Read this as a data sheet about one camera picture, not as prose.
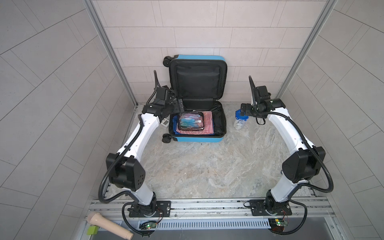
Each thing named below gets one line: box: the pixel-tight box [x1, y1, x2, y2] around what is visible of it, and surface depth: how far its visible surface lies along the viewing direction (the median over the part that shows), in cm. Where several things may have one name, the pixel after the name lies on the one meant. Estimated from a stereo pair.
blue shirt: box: [172, 115, 215, 135], surface depth 95 cm
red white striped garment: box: [176, 110, 214, 135], surface depth 95 cm
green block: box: [87, 226, 99, 235], surface depth 66 cm
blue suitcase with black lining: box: [162, 54, 228, 144], surface depth 96 cm
